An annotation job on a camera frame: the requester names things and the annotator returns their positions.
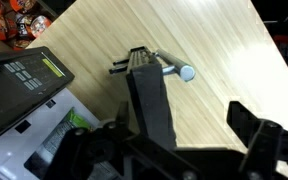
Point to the black microwave oven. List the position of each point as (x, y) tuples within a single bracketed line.
[(17, 86)]

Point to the orange noodle cup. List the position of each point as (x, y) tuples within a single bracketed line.
[(40, 25), (20, 4), (4, 26), (21, 43)]

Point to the cardboard box of noodle cups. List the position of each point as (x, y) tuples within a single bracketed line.
[(46, 7)]

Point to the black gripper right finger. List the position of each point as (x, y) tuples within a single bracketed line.
[(264, 146)]

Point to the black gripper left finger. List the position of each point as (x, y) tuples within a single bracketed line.
[(140, 156)]

